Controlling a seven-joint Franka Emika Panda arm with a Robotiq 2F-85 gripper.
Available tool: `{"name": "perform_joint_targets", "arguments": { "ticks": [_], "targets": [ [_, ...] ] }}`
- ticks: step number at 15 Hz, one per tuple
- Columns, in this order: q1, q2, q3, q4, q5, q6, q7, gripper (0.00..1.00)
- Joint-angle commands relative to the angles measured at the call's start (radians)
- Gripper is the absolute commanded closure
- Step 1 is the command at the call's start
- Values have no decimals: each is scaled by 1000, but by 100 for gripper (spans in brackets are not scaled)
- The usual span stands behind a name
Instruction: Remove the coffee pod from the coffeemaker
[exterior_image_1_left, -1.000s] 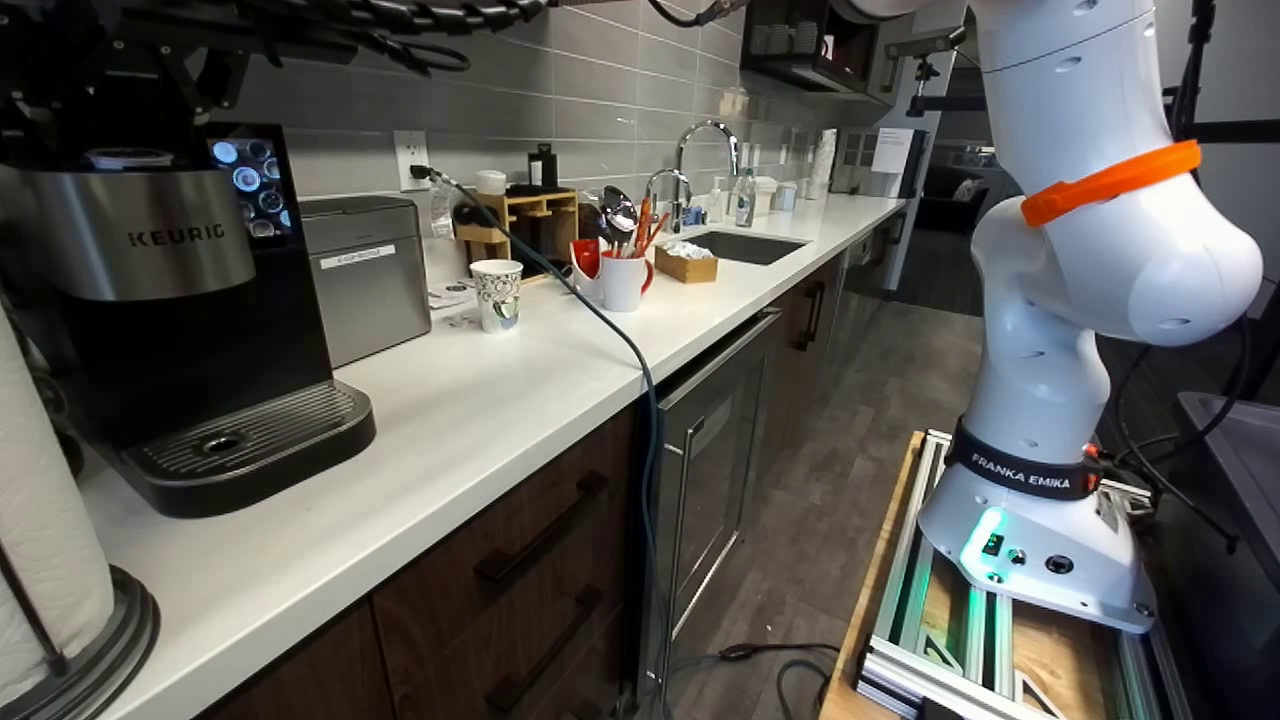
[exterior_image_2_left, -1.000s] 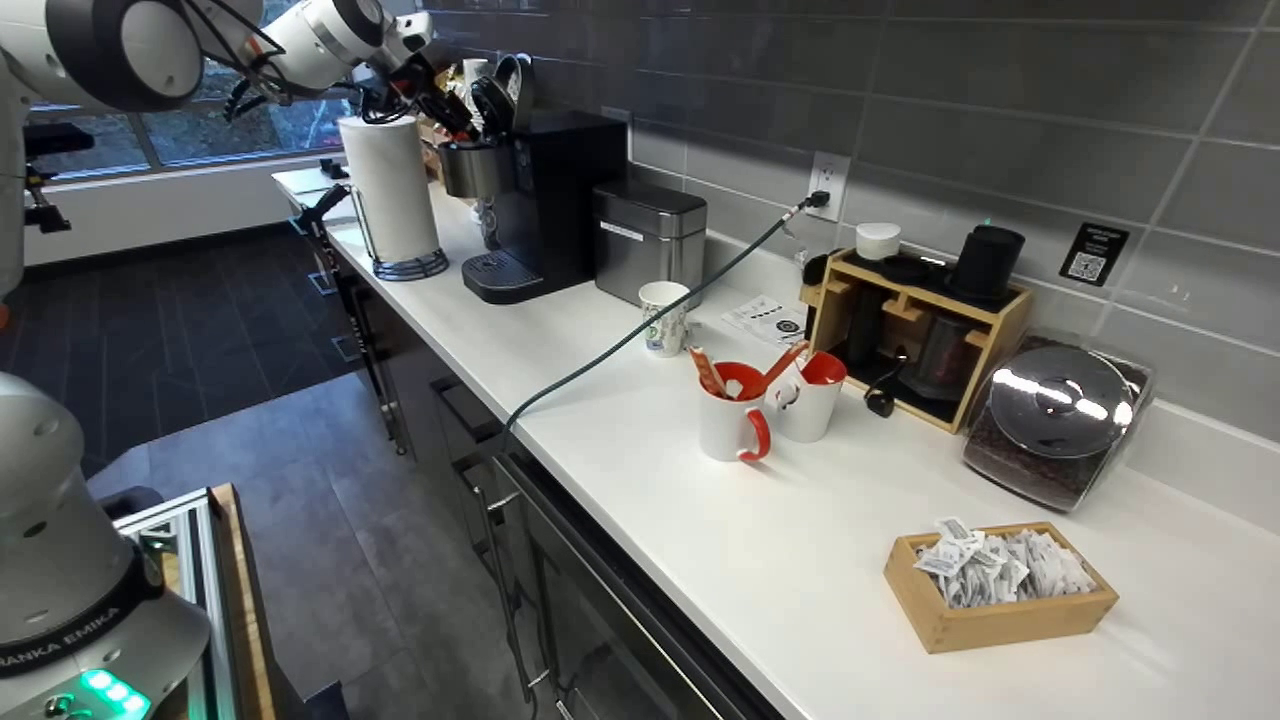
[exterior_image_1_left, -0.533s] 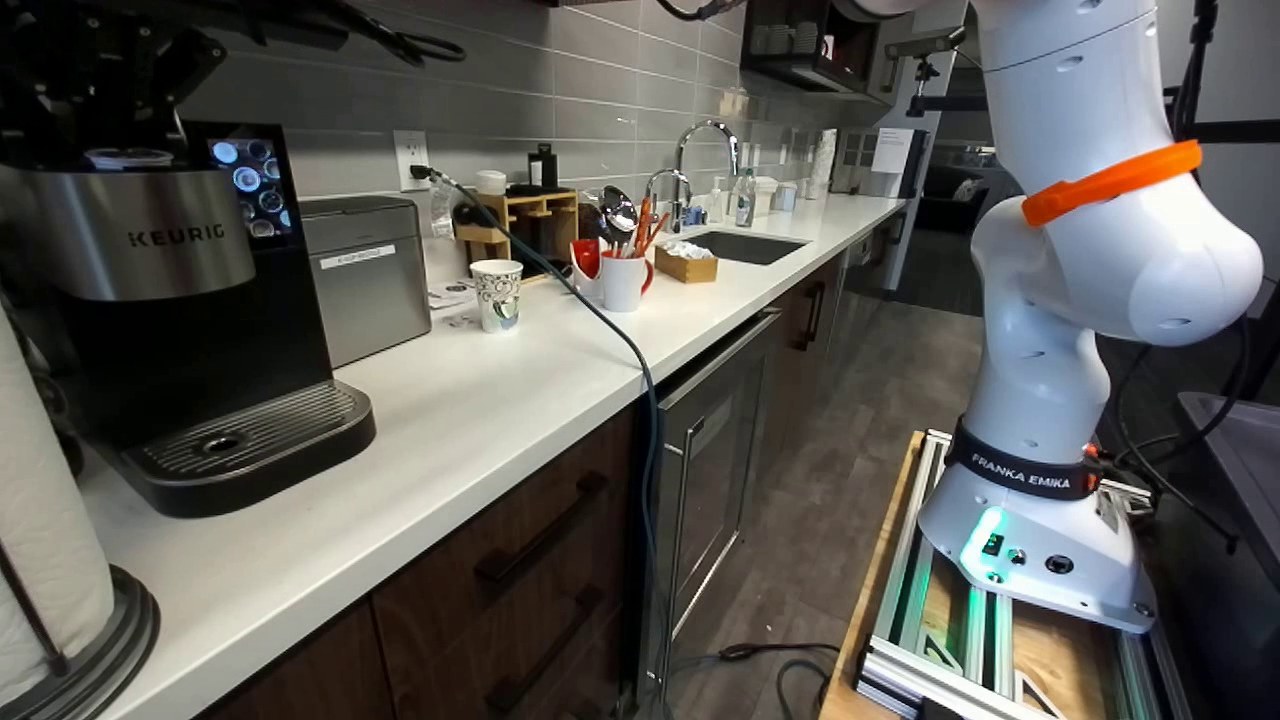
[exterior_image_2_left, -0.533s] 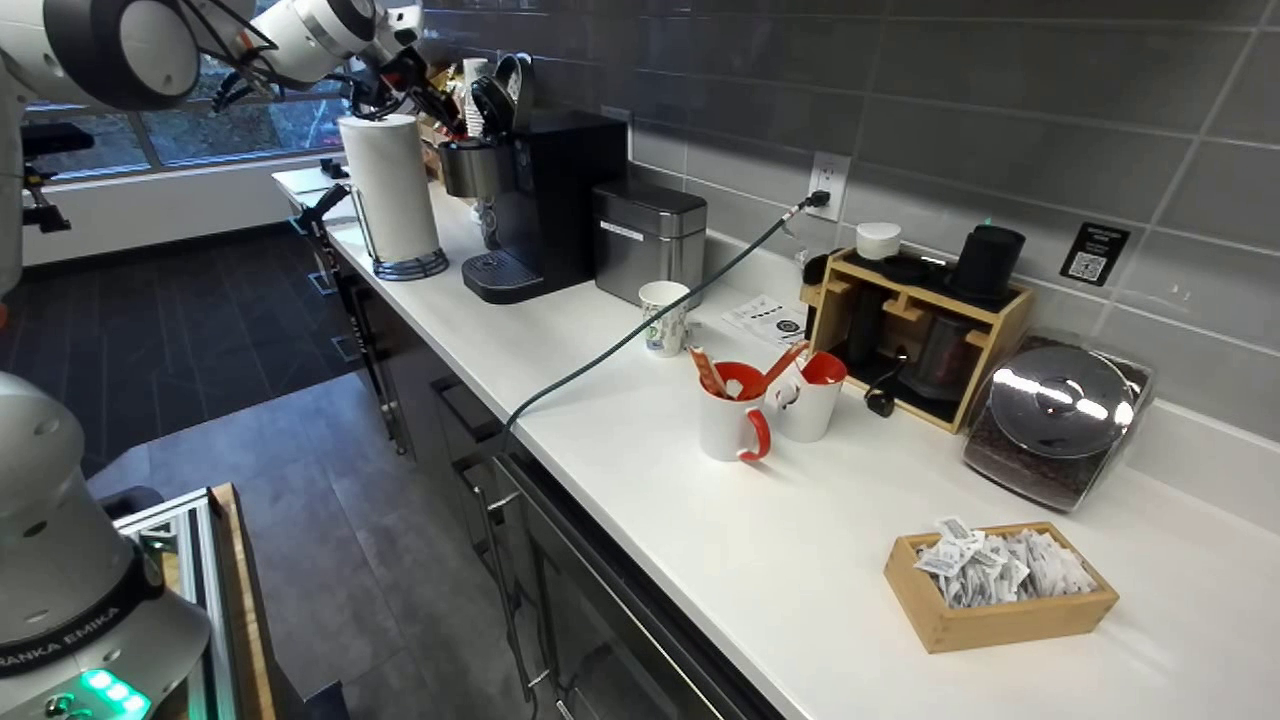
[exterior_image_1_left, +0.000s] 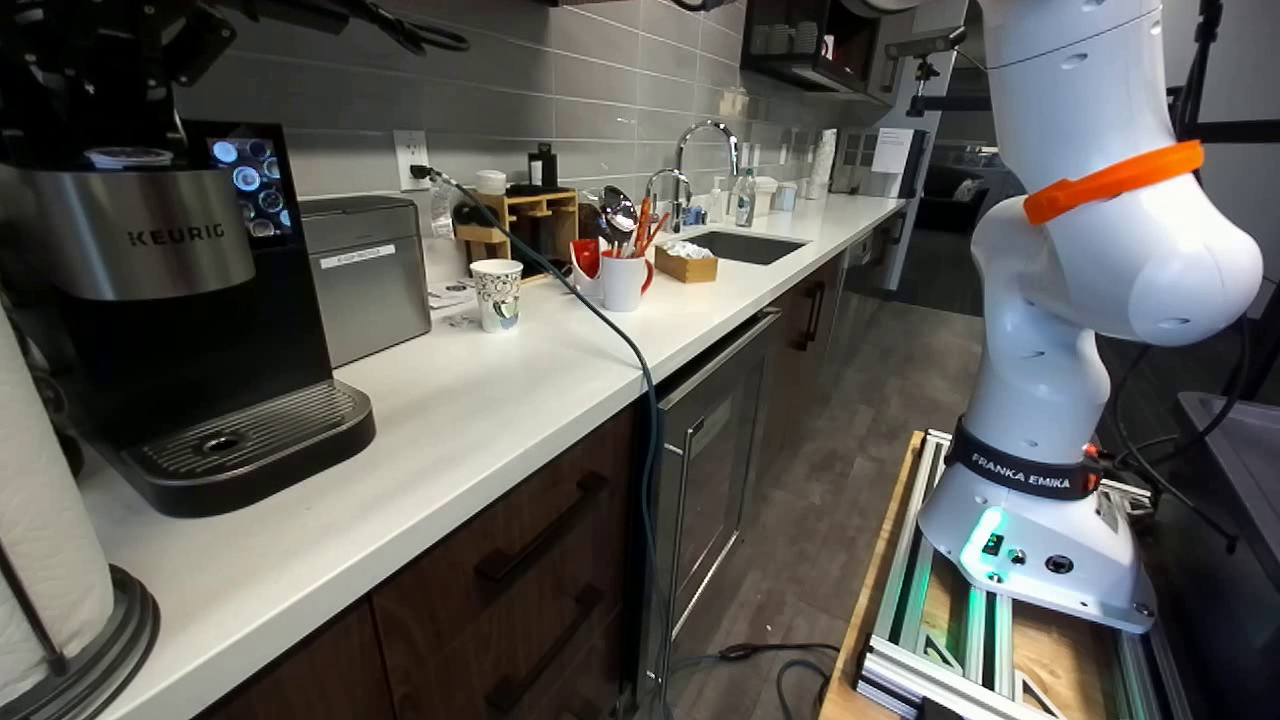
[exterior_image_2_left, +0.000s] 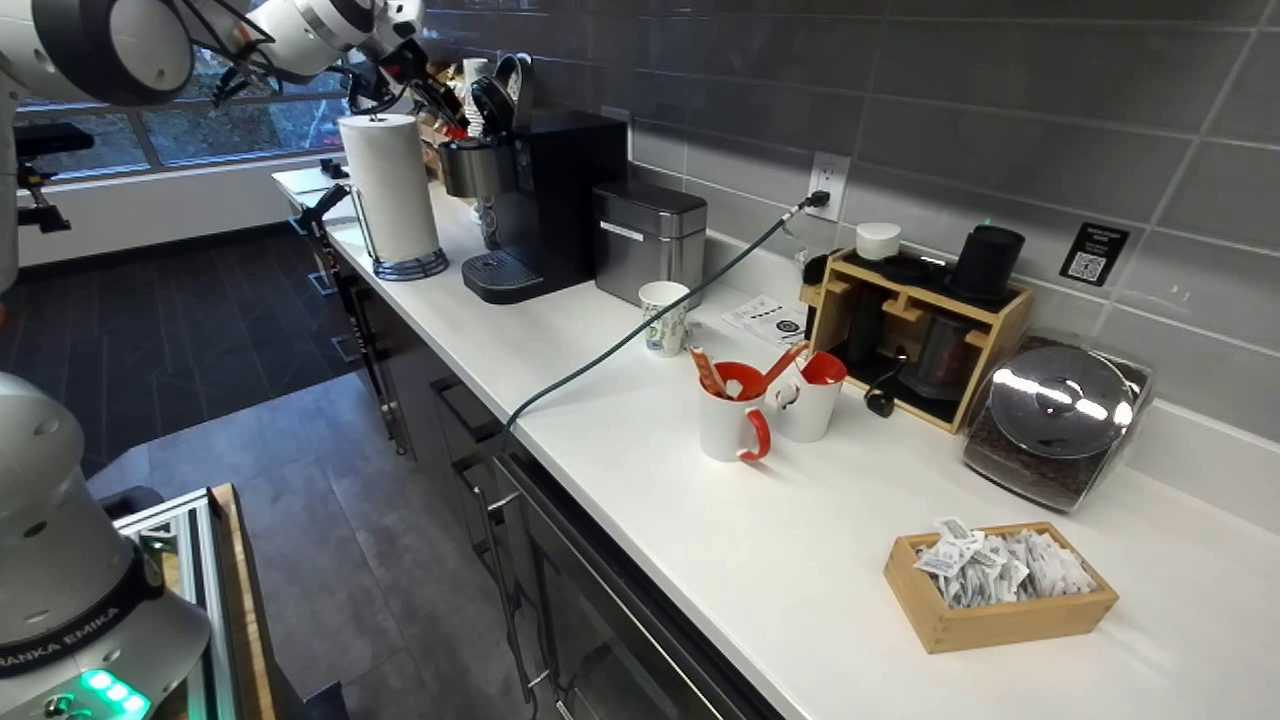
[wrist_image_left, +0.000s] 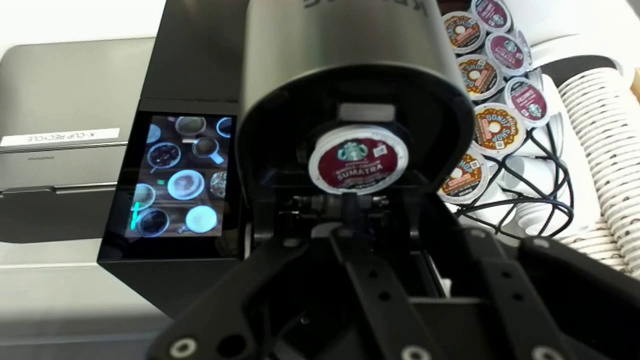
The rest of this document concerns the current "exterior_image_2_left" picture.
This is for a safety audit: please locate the black tripod stand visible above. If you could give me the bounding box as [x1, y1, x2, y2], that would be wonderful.
[10, 118, 102, 239]

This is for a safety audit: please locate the dark teal cable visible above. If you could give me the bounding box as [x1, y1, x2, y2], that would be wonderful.
[495, 189, 838, 441]

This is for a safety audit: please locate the silver metal box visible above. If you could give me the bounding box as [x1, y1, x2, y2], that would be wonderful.
[590, 177, 712, 314]

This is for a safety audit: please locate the aluminium frame robot cart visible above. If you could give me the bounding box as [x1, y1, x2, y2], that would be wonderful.
[110, 480, 290, 720]

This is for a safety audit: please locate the white mug red handle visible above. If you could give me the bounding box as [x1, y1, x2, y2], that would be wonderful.
[692, 358, 782, 467]

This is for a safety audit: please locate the wooden shelf organizer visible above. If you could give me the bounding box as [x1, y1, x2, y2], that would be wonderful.
[799, 248, 1041, 441]

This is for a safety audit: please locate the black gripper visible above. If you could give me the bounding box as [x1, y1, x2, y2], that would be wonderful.
[377, 33, 482, 135]

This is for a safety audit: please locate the white wall outlet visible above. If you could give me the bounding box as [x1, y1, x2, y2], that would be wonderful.
[804, 148, 856, 225]

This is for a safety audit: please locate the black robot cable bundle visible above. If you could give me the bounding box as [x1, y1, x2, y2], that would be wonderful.
[176, 0, 292, 108]

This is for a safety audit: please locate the white sugar packets pile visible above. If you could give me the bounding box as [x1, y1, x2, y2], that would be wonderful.
[911, 515, 1100, 613]

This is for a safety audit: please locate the black QR code sign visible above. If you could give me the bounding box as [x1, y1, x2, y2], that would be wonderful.
[1057, 220, 1131, 294]

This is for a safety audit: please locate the printed paper cup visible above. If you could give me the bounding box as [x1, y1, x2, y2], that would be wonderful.
[635, 275, 695, 362]

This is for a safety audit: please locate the white paper towel roll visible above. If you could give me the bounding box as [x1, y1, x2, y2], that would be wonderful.
[335, 108, 456, 287]

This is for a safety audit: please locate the short dark drawer handle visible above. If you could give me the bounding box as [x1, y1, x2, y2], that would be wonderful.
[425, 371, 505, 441]
[449, 449, 529, 527]

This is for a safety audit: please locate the small white cup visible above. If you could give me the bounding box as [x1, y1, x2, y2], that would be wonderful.
[854, 220, 907, 270]

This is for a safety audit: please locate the black cylinder canister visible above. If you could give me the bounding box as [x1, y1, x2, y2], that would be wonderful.
[948, 220, 1027, 314]

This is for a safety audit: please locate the black coffeemaker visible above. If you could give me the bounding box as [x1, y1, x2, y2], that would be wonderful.
[434, 52, 631, 307]

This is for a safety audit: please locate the white printed leaflet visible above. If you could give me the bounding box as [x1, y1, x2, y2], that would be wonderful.
[727, 294, 812, 351]

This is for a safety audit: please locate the wooden packet box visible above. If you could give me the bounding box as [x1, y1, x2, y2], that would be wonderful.
[882, 515, 1124, 662]

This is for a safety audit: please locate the long silver cabinet handle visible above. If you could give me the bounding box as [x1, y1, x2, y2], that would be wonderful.
[491, 453, 735, 720]

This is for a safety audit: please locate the white mug red inside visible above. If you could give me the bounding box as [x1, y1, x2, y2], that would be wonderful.
[774, 348, 854, 443]

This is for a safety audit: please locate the orange stir stick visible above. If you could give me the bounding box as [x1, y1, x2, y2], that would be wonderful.
[757, 335, 817, 400]
[689, 344, 733, 405]

